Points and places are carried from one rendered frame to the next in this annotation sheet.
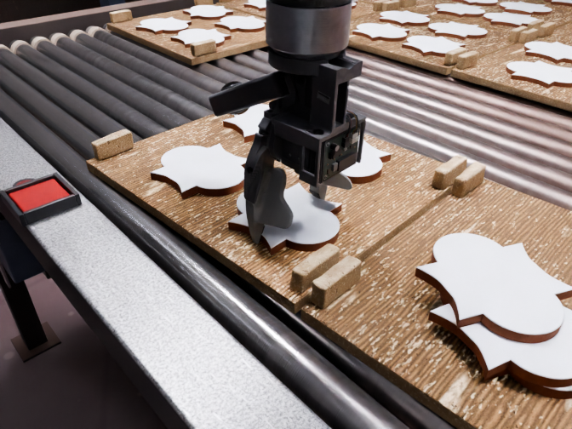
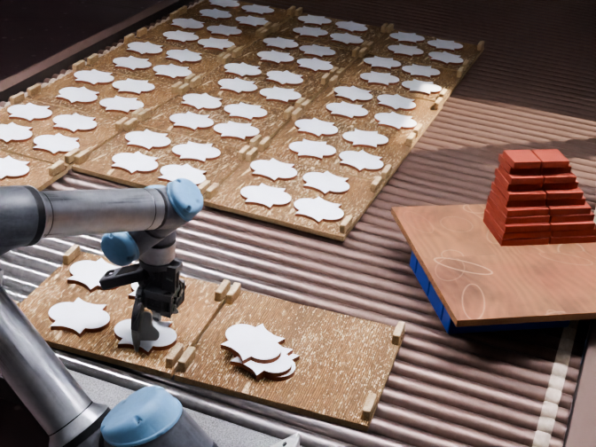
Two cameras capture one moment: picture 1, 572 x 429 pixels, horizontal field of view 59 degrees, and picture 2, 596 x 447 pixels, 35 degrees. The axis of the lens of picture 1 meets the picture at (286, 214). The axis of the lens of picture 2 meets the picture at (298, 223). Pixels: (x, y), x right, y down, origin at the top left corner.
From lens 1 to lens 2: 154 cm
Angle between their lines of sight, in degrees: 25
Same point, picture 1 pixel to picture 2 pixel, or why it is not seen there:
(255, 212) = (137, 335)
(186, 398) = not seen: hidden behind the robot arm
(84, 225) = not seen: hidden behind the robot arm
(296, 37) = (157, 259)
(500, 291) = (256, 346)
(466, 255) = (240, 334)
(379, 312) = (208, 368)
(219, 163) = (88, 310)
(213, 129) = (62, 286)
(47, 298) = not seen: outside the picture
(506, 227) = (255, 317)
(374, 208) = (188, 319)
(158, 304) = (102, 391)
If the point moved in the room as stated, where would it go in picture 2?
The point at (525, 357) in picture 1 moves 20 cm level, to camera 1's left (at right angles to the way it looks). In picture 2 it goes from (269, 367) to (176, 390)
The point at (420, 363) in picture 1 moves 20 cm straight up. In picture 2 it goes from (231, 381) to (235, 300)
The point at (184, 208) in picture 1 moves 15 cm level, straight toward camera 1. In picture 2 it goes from (85, 342) to (121, 380)
